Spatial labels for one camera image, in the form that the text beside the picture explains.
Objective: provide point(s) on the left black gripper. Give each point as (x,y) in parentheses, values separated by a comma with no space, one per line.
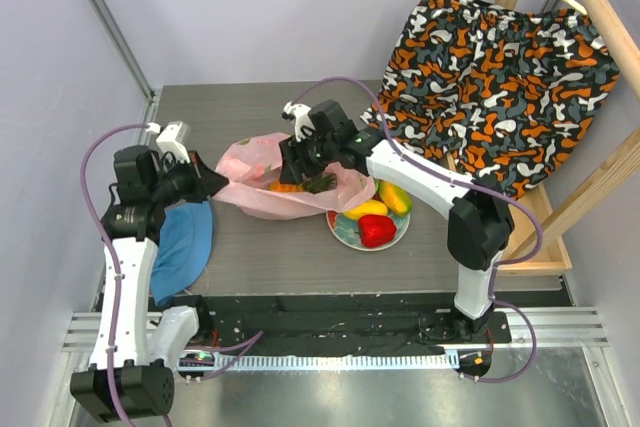
(210,181)

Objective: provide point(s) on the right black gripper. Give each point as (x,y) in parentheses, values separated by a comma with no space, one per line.
(292,167)

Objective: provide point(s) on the orange fake pineapple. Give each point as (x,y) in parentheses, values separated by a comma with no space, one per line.
(315,185)

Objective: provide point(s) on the pink plastic bag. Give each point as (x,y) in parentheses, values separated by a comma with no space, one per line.
(252,164)

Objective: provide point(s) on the blue bucket hat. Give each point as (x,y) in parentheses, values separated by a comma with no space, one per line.
(184,248)

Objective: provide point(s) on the red teal floral plate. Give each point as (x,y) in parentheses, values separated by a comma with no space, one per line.
(346,231)

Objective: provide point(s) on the yellow orange fake mango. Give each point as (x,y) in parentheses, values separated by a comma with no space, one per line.
(370,207)

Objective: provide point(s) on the green orange fake papaya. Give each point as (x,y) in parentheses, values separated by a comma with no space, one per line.
(395,198)

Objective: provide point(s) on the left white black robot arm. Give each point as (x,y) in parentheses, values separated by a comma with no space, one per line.
(158,235)

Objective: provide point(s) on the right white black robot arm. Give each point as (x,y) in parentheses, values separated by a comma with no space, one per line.
(479,223)

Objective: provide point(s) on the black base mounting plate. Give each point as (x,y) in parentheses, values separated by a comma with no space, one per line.
(377,325)

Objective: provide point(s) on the orange camouflage patterned shorts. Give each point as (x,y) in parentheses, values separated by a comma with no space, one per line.
(506,94)

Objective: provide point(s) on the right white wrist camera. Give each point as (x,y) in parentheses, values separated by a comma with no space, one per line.
(298,115)

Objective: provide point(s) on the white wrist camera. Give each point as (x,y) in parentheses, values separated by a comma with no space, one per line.
(170,139)
(298,115)

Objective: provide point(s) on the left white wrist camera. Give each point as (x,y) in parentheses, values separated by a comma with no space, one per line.
(170,139)

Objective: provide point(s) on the aluminium rail with slotted strip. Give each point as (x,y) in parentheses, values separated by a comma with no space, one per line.
(554,328)

